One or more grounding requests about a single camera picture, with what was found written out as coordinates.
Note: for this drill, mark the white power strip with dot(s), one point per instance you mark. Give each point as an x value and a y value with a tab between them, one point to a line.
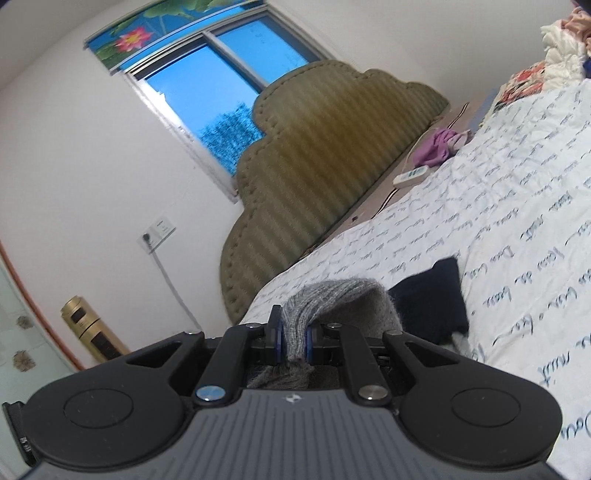
412	177

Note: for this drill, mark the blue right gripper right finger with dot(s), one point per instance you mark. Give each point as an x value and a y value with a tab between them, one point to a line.
311	338

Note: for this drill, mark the grey sweater navy sleeves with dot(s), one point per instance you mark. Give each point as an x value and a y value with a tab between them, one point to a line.
428	305

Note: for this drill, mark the pile of clothes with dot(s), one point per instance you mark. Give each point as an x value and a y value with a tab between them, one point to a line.
567	49

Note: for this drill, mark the wooden bedside furniture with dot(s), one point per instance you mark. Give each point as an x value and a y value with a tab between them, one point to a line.
43	322

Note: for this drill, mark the olive upholstered headboard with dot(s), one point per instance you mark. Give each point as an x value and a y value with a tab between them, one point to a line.
330	132

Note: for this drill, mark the window with blue sky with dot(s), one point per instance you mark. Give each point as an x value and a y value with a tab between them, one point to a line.
202	81

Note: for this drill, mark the lotus print window blind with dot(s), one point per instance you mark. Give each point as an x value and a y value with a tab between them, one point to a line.
156	25

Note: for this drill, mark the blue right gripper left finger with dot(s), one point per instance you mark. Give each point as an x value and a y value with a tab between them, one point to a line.
275	336

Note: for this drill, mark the white script-print bed sheet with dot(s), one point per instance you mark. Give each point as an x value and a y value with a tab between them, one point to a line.
513	207

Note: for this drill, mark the purple cloth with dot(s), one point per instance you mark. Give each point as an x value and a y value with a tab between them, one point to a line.
442	145

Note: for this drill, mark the floral patterned cloth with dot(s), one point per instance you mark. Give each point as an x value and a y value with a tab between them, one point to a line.
524	83

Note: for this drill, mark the white wall power outlet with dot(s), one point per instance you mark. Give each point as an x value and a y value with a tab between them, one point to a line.
159	231

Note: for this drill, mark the gold cylindrical heater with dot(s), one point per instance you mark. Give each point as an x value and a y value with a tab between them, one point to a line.
91	331

